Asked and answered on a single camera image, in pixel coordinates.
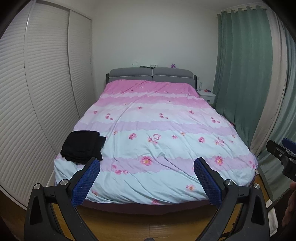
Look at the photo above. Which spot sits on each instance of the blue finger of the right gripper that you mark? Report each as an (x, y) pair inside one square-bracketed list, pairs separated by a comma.
[(288, 144), (277, 150)]

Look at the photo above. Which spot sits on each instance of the beige curtain panel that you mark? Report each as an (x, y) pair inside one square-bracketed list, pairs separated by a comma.
[(277, 85)]

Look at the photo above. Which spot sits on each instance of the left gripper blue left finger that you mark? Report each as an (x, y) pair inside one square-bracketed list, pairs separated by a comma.
[(41, 222)]

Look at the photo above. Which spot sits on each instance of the white cloth on floor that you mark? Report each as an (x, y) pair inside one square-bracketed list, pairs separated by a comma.
[(273, 221)]

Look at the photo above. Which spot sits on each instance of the pink floral duvet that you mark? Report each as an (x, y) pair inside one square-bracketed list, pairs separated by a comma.
[(154, 132)]

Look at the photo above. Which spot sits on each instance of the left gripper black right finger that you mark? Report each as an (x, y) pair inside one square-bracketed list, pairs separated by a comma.
[(241, 211)]

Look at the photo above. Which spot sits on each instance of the white louvered wardrobe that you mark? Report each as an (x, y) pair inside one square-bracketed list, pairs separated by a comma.
[(46, 87)]

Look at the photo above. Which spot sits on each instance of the black pants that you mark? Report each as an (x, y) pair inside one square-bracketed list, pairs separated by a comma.
[(80, 146)]

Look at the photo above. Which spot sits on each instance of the green curtain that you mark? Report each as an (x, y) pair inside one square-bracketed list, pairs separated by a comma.
[(243, 75)]

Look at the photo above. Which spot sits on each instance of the white nightstand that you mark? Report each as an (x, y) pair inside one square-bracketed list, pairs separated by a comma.
[(209, 97)]

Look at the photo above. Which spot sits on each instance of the person right hand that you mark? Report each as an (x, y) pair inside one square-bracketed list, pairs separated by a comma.
[(291, 206)]

